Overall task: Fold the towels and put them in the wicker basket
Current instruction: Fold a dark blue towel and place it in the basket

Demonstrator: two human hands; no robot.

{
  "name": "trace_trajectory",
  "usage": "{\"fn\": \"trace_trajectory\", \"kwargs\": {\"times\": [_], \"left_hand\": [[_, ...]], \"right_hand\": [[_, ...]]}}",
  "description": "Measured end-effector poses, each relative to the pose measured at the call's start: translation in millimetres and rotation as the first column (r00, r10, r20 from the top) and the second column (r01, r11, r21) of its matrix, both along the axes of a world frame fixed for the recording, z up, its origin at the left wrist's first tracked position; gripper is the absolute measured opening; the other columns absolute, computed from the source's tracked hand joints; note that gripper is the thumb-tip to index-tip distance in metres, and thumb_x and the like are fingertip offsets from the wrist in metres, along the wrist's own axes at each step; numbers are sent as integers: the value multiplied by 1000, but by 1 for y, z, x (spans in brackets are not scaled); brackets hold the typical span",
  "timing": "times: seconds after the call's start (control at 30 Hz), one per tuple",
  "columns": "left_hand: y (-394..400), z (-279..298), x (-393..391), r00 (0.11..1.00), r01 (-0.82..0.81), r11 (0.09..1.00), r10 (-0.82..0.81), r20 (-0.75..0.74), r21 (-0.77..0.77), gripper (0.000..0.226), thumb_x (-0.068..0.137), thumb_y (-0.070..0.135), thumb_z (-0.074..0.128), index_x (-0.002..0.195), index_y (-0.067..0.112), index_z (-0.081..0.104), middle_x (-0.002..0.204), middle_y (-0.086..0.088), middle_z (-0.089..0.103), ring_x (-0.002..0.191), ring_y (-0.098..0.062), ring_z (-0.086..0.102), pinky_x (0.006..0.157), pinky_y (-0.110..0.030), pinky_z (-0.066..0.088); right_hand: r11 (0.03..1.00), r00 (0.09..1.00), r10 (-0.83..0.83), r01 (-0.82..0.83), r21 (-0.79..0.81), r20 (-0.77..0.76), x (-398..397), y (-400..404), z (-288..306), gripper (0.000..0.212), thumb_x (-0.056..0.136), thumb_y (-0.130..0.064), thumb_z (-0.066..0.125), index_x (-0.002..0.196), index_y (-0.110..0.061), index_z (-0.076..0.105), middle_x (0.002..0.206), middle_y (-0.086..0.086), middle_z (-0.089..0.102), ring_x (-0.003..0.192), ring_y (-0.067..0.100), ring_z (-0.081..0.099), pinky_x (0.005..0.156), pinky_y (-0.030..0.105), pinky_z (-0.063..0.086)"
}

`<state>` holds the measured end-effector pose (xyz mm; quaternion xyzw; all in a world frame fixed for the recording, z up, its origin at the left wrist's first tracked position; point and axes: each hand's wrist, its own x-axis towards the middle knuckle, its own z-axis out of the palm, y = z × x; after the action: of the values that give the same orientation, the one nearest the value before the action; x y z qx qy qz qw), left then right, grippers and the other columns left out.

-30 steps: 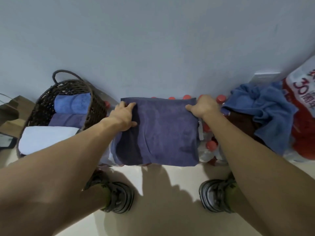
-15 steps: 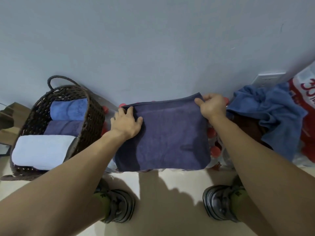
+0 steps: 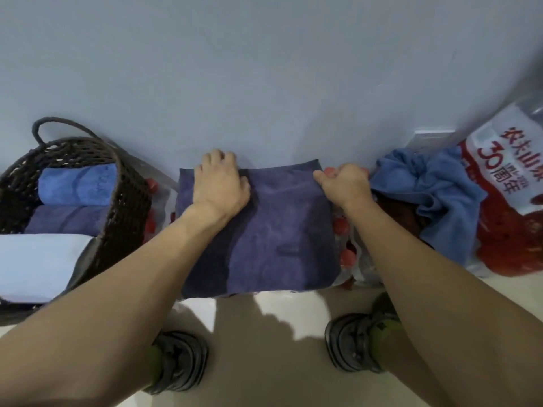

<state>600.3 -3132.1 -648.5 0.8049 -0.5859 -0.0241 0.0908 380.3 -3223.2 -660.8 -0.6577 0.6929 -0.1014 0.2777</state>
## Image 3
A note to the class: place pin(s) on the dark brown wicker basket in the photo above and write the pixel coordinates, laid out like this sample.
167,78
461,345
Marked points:
127,207

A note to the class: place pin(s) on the person's right grey shoe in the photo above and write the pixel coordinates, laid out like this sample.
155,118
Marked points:
348,343

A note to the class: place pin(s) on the person's right forearm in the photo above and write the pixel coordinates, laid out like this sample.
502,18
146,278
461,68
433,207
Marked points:
441,317

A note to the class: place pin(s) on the person's left forearm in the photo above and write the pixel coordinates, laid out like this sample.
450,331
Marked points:
93,330

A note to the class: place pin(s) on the white wall socket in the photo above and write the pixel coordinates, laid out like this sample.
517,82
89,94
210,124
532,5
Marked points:
430,139

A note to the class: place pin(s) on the brown towel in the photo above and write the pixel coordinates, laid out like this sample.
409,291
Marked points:
398,216

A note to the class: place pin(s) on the person's right hand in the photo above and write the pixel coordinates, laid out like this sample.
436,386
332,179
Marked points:
348,186

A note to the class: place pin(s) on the cream towel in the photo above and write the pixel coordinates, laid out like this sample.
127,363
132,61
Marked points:
38,267

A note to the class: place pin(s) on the dark blue towel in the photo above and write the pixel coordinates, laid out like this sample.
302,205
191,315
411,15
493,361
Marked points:
68,220

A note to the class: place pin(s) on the person's left hand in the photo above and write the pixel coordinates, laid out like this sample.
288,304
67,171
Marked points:
218,190

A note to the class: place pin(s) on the dark grey towel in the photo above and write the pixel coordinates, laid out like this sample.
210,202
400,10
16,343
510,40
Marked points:
280,237

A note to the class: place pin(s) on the light blue towel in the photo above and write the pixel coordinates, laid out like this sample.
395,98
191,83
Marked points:
76,184
445,194

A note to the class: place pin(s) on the person's left grey shoe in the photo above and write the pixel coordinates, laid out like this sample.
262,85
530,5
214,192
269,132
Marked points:
182,360

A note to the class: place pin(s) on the person's grey shoe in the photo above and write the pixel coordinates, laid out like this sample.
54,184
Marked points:
348,343
182,360

